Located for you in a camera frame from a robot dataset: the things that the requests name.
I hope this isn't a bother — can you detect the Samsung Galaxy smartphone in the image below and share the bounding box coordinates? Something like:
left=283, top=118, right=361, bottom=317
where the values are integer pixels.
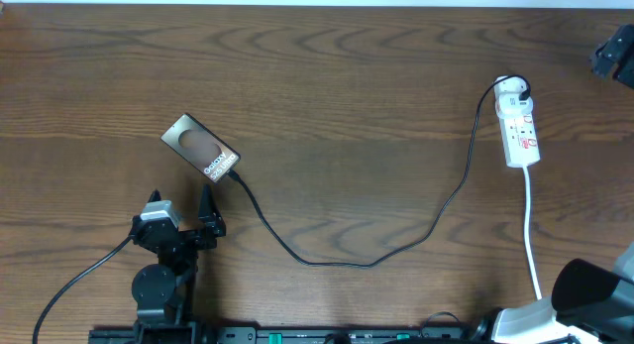
left=160, top=113, right=241, bottom=183

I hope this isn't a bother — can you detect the black charger cable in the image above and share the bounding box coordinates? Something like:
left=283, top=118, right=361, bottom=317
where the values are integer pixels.
left=226, top=73, right=532, bottom=269

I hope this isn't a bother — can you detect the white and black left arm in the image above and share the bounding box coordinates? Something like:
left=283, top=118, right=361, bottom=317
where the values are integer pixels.
left=129, top=184, right=226, bottom=344

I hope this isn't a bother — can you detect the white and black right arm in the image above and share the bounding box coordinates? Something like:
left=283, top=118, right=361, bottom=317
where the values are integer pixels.
left=470, top=74, right=633, bottom=343

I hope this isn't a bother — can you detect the white power strip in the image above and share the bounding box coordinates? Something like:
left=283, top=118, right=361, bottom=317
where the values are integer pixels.
left=493, top=75, right=541, bottom=169

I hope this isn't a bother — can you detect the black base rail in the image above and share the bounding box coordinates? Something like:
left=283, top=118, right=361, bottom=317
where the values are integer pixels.
left=87, top=326, right=494, bottom=344

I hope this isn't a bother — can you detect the white power strip cord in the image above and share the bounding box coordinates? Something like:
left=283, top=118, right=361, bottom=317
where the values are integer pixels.
left=521, top=166, right=544, bottom=301

